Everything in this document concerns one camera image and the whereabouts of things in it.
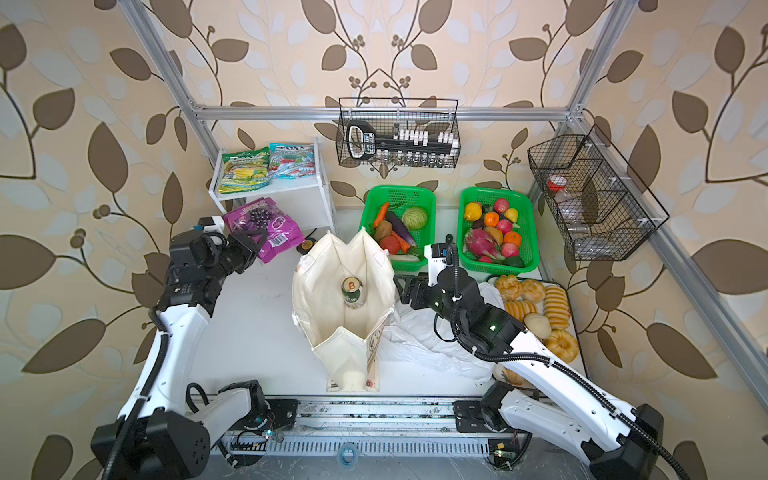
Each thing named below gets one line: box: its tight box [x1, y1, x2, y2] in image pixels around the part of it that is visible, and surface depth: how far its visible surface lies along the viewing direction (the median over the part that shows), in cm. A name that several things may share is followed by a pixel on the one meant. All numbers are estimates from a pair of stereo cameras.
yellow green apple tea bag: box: [218, 146, 270, 194], surface depth 83 cm
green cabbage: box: [402, 207, 428, 231], surface depth 110 cm
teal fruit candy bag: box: [268, 143, 316, 179], surface depth 84 cm
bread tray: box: [488, 275, 586, 375], surface depth 93 cm
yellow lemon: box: [464, 202, 483, 221], surface depth 111 cm
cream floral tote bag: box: [291, 228, 395, 393], surface depth 79 cm
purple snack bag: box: [222, 198, 305, 263], surface depth 77 cm
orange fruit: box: [484, 211, 500, 227], surface depth 112 cm
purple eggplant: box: [386, 211, 416, 247], surface depth 111 cm
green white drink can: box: [341, 276, 365, 309], surface depth 88 cm
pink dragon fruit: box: [464, 229, 506, 260], surface depth 101 cm
